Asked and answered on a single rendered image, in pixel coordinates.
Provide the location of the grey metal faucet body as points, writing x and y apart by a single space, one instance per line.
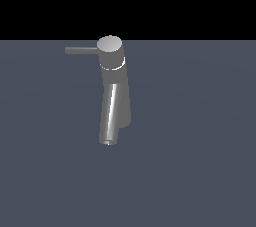
111 111

